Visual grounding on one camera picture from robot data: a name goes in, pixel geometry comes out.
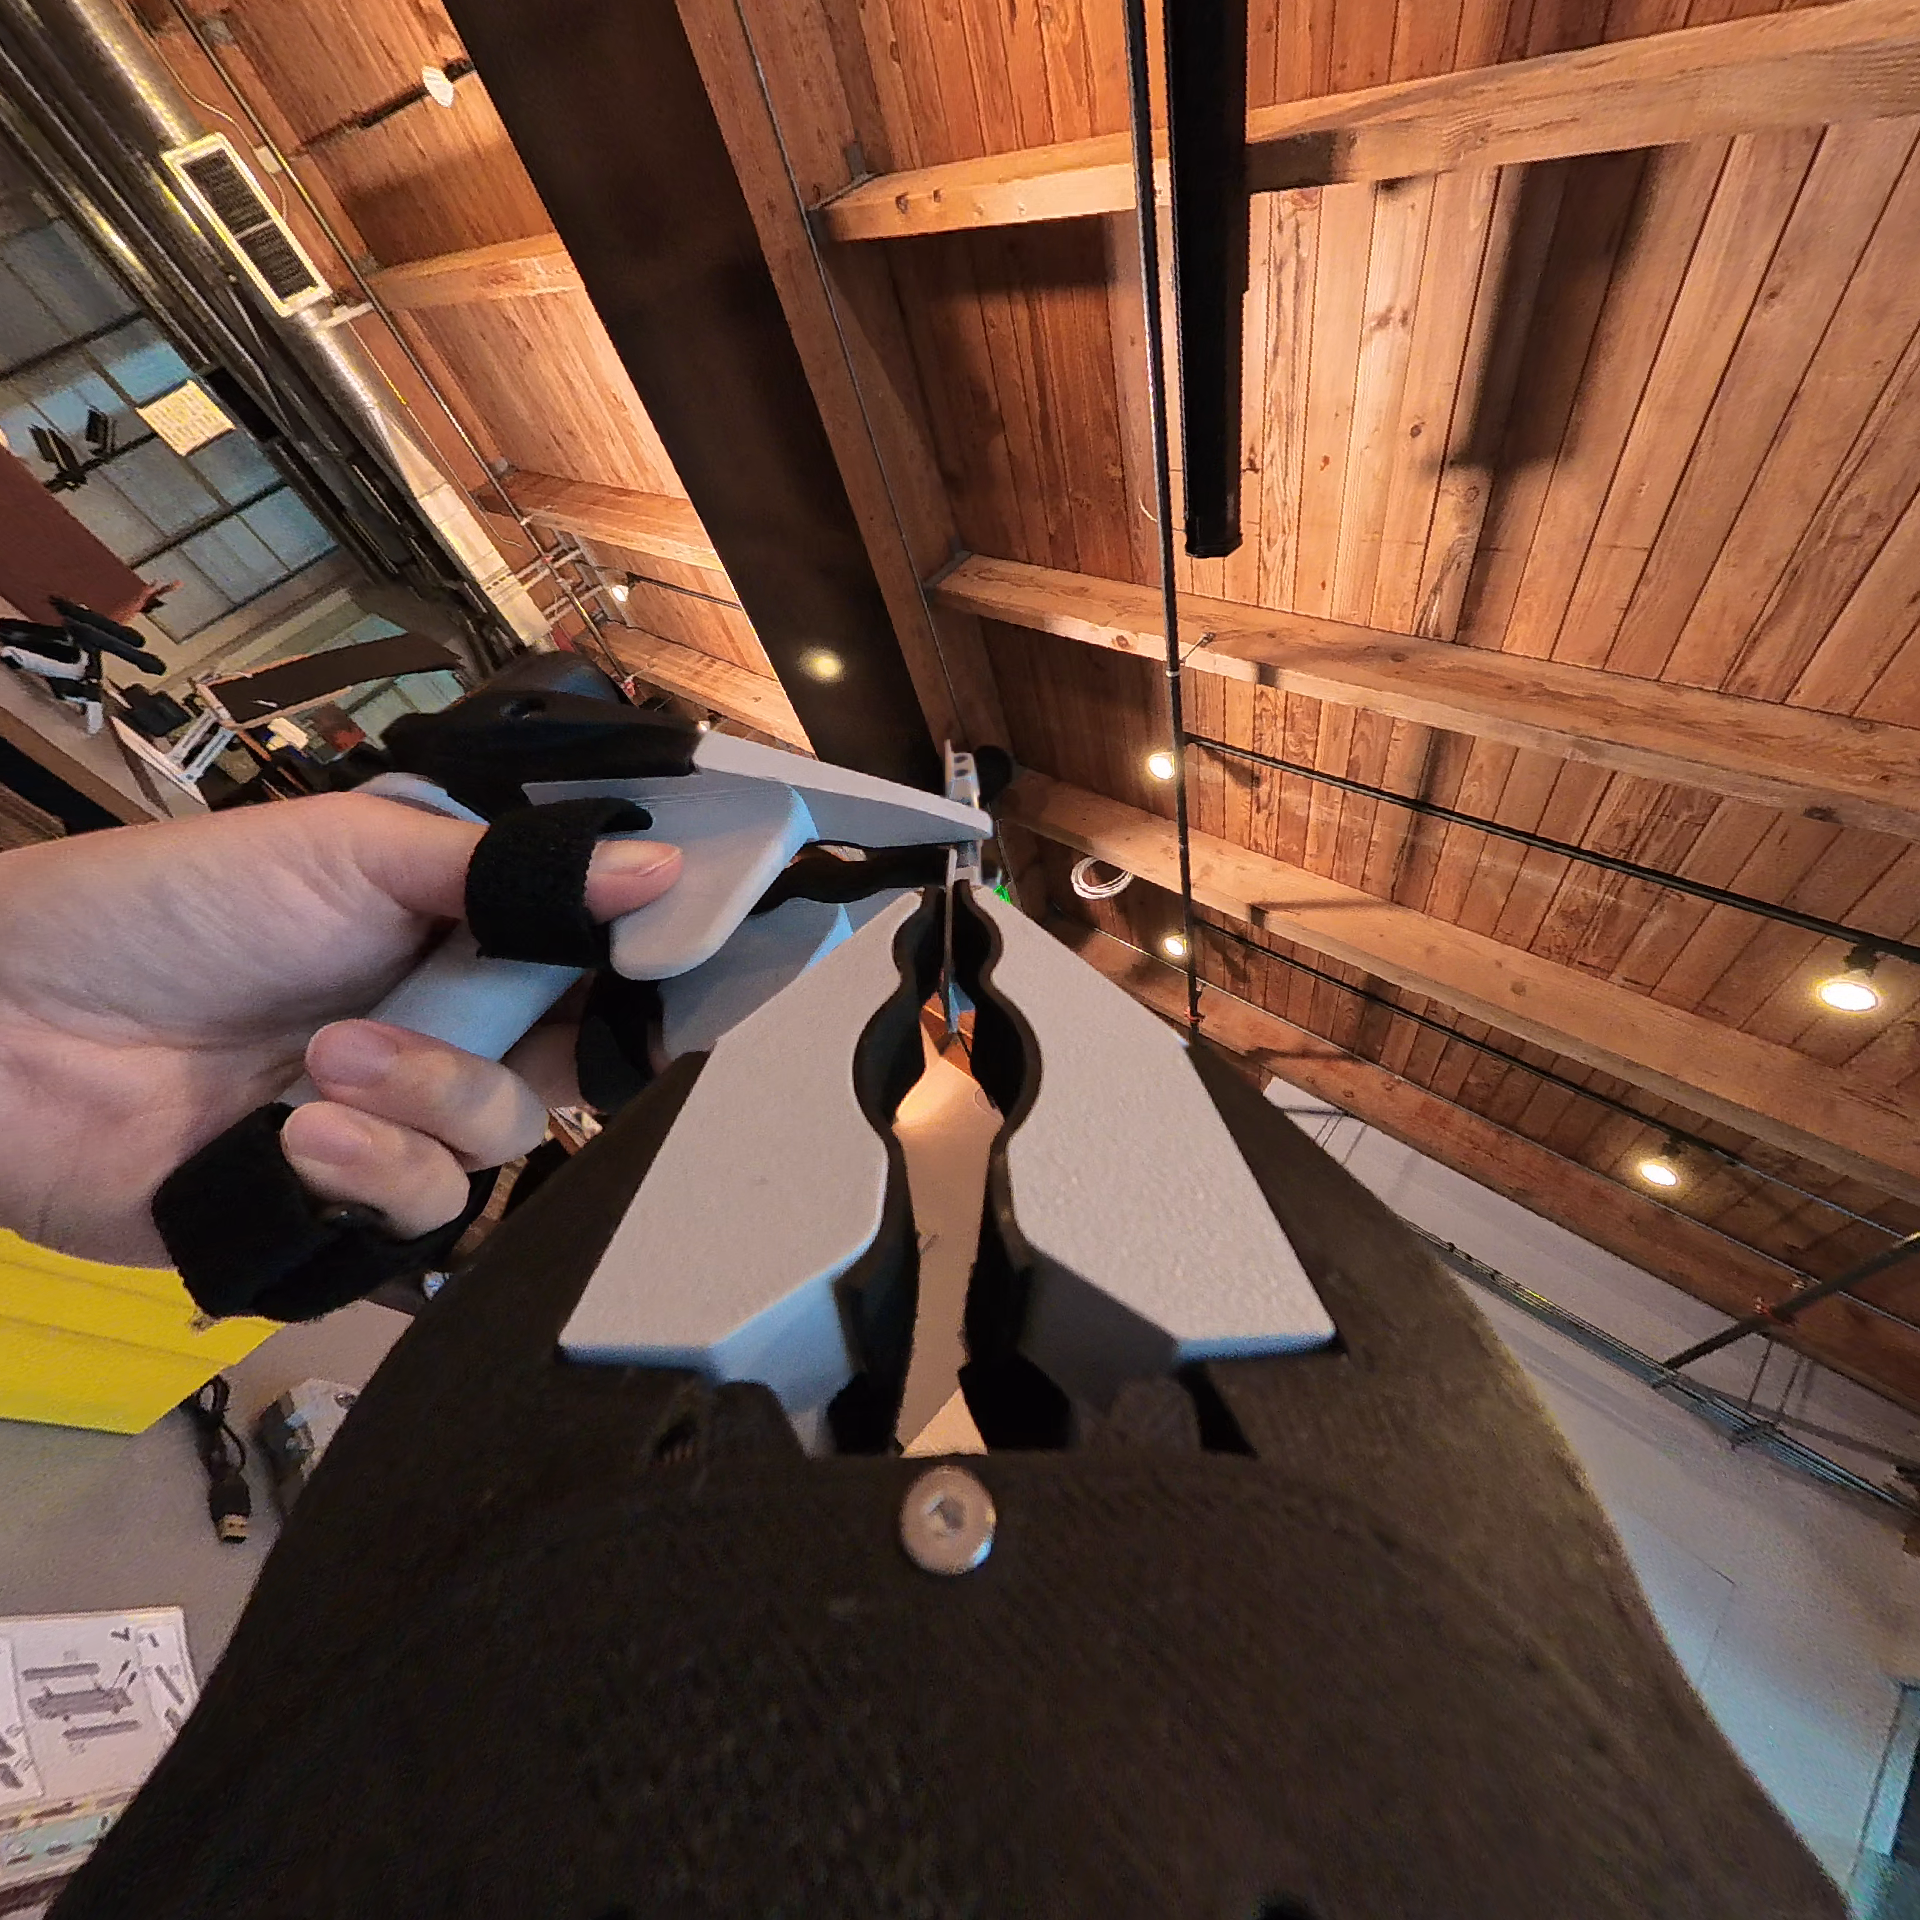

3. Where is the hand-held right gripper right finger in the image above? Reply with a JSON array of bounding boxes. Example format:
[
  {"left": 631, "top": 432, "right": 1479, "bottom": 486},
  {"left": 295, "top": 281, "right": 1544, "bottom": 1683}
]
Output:
[{"left": 961, "top": 885, "right": 1339, "bottom": 1374}]

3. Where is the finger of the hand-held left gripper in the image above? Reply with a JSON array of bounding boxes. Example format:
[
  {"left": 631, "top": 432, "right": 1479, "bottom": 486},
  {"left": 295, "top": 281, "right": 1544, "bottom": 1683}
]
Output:
[
  {"left": 661, "top": 896, "right": 865, "bottom": 1059},
  {"left": 693, "top": 730, "right": 996, "bottom": 845}
]

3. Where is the paper notice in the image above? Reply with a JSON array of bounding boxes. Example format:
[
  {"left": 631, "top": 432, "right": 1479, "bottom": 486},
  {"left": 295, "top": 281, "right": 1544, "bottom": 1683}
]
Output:
[{"left": 135, "top": 382, "right": 239, "bottom": 454}]

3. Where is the black usb cable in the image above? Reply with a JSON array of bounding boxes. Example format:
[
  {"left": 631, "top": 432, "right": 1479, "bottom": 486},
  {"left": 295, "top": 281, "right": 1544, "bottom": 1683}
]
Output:
[{"left": 187, "top": 1372, "right": 261, "bottom": 1550}]

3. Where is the person's left hand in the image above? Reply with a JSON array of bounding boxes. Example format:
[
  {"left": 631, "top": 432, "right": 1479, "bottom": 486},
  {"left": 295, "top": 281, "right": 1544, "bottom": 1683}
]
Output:
[{"left": 0, "top": 790, "right": 689, "bottom": 1277}]

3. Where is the small grey part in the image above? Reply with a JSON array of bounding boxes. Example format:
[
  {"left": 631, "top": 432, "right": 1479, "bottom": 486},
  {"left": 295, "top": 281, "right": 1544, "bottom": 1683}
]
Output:
[{"left": 259, "top": 1387, "right": 355, "bottom": 1502}]

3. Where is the white air vent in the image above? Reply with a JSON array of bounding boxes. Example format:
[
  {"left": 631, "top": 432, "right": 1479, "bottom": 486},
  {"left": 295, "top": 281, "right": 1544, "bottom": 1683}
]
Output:
[{"left": 163, "top": 132, "right": 337, "bottom": 317}]

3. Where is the light grey desk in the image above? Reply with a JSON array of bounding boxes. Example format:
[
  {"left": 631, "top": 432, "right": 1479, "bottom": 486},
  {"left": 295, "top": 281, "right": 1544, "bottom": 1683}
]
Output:
[{"left": 0, "top": 1306, "right": 452, "bottom": 1920}]

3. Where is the silver air duct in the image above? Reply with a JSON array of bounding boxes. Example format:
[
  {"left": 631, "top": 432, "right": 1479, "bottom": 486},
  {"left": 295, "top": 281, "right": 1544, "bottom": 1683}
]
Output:
[{"left": 47, "top": 0, "right": 519, "bottom": 633}]

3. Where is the long black ceiling tube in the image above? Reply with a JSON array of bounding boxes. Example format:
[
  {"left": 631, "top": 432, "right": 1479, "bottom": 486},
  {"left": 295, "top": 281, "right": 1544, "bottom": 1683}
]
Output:
[{"left": 1162, "top": 0, "right": 1253, "bottom": 560}]

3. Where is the printed instruction sheet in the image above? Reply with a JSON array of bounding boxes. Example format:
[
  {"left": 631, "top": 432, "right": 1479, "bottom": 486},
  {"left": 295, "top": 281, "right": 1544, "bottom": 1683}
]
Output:
[{"left": 0, "top": 1608, "right": 201, "bottom": 1805}]

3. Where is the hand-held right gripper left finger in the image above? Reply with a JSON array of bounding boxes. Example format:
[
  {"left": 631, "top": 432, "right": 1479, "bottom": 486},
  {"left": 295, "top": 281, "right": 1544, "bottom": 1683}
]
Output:
[{"left": 557, "top": 886, "right": 922, "bottom": 1419}]

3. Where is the thin black ceiling rod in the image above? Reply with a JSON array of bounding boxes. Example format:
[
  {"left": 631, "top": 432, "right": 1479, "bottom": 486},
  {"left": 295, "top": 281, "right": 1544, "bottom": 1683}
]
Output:
[{"left": 1123, "top": 0, "right": 1209, "bottom": 1037}]

